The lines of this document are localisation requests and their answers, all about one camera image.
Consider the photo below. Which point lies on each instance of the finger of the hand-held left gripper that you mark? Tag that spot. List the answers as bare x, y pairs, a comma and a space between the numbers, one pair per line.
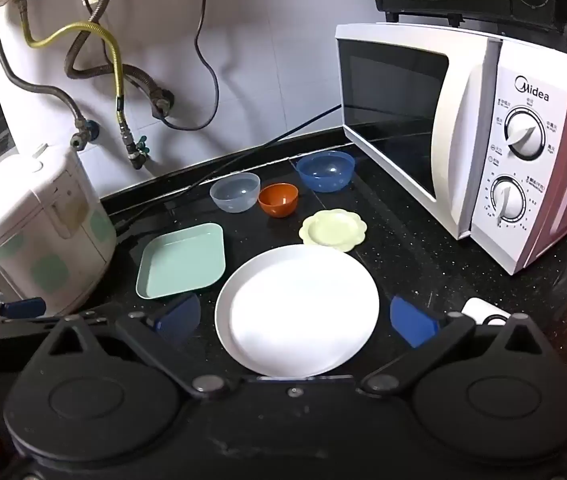
23, 307

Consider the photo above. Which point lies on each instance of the white microwave oven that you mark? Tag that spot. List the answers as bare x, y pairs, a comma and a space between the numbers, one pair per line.
513, 160

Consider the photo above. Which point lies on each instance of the clear plastic bowl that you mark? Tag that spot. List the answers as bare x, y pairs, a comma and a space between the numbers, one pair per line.
235, 192

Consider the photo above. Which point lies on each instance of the yellow flower-shaped plate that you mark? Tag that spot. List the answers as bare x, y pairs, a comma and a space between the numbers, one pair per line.
332, 231

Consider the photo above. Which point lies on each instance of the white power bank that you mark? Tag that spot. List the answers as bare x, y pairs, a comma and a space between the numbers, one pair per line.
483, 309

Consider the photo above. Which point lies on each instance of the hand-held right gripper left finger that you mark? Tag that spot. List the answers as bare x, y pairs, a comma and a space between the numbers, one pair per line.
179, 317

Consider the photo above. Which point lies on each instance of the square green plate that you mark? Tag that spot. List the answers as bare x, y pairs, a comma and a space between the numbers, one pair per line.
181, 260

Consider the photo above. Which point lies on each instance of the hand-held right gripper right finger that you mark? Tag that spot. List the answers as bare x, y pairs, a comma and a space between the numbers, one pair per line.
411, 321

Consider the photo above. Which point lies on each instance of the white rice cooker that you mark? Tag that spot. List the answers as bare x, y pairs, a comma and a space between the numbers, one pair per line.
33, 230

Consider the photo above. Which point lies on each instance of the blue plastic bowl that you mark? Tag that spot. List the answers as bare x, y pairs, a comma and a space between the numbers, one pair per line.
325, 172

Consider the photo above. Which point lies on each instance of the small orange bowl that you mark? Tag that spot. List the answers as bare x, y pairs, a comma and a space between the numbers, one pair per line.
278, 201

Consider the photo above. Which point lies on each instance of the round white plate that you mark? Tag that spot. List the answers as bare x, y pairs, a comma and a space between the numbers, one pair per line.
297, 310

